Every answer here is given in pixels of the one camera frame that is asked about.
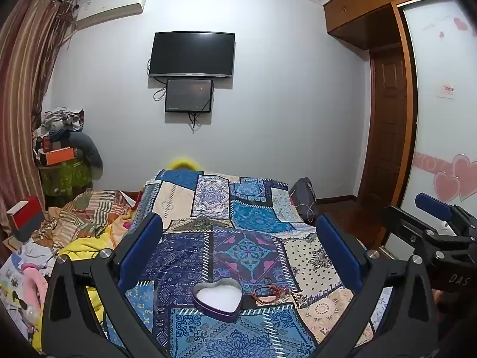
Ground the red beaded bracelet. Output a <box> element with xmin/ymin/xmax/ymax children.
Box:
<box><xmin>250</xmin><ymin>284</ymin><xmax>290</xmax><ymax>305</ymax></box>

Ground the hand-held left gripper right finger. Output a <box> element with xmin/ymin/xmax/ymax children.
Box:
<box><xmin>316</xmin><ymin>214</ymin><xmax>441</xmax><ymax>358</ymax></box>

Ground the yellow cloth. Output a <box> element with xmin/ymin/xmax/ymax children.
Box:
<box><xmin>32</xmin><ymin>224</ymin><xmax>123</xmax><ymax>351</ymax></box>

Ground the yellow round object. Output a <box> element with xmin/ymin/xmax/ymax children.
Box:
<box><xmin>166</xmin><ymin>158</ymin><xmax>202</xmax><ymax>172</ymax></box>

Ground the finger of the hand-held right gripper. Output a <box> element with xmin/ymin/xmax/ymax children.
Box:
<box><xmin>380</xmin><ymin>205</ymin><xmax>477</xmax><ymax>265</ymax></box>
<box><xmin>415</xmin><ymin>192</ymin><xmax>477</xmax><ymax>236</ymax></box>

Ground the small black wall monitor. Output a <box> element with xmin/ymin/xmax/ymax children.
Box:
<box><xmin>165</xmin><ymin>78</ymin><xmax>214</xmax><ymax>113</ymax></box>

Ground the red box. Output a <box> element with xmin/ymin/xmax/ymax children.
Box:
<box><xmin>6</xmin><ymin>196</ymin><xmax>42</xmax><ymax>243</ymax></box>

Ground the white heart-print sliding door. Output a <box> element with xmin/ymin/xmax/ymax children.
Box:
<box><xmin>382</xmin><ymin>0</ymin><xmax>477</xmax><ymax>254</ymax></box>

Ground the wooden door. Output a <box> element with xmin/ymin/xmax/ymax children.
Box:
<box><xmin>357</xmin><ymin>47</ymin><xmax>411</xmax><ymax>206</ymax></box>

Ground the wooden wardrobe cabinet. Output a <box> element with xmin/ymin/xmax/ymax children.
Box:
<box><xmin>323</xmin><ymin>0</ymin><xmax>453</xmax><ymax>51</ymax></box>

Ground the pink ring toy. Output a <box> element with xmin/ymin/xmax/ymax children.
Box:
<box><xmin>20</xmin><ymin>263</ymin><xmax>49</xmax><ymax>319</ymax></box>

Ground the dark grey garment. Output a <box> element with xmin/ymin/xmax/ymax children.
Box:
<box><xmin>69</xmin><ymin>131</ymin><xmax>103</xmax><ymax>180</ymax></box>

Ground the pile of clothes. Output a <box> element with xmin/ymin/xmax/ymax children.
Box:
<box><xmin>33</xmin><ymin>107</ymin><xmax>86</xmax><ymax>157</ymax></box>

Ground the brown striped curtain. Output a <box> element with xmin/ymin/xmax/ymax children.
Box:
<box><xmin>0</xmin><ymin>0</ymin><xmax>77</xmax><ymax>239</ymax></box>

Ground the white air conditioner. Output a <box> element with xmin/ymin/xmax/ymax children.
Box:
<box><xmin>75</xmin><ymin>0</ymin><xmax>148</xmax><ymax>30</ymax></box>

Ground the grey bag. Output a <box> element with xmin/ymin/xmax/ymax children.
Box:
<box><xmin>289</xmin><ymin>177</ymin><xmax>317</xmax><ymax>224</ymax></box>

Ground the orange box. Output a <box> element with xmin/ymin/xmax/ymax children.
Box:
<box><xmin>45</xmin><ymin>148</ymin><xmax>78</xmax><ymax>166</ymax></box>

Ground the black wall television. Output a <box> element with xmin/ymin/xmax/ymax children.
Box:
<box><xmin>148</xmin><ymin>32</ymin><xmax>236</xmax><ymax>79</ymax></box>

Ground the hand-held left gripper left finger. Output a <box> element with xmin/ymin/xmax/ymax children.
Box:
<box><xmin>37</xmin><ymin>213</ymin><xmax>164</xmax><ymax>358</ymax></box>

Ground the purple heart-shaped tin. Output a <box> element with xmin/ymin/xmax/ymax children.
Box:
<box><xmin>192</xmin><ymin>278</ymin><xmax>243</xmax><ymax>323</ymax></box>

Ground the white cable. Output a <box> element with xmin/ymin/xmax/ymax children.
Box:
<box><xmin>290</xmin><ymin>190</ymin><xmax>317</xmax><ymax>224</ymax></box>

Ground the striped brown blanket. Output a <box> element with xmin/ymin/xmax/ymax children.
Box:
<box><xmin>32</xmin><ymin>189</ymin><xmax>139</xmax><ymax>249</ymax></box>

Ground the blue patchwork blanket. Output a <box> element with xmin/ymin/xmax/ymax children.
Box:
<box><xmin>106</xmin><ymin>169</ymin><xmax>377</xmax><ymax>358</ymax></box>

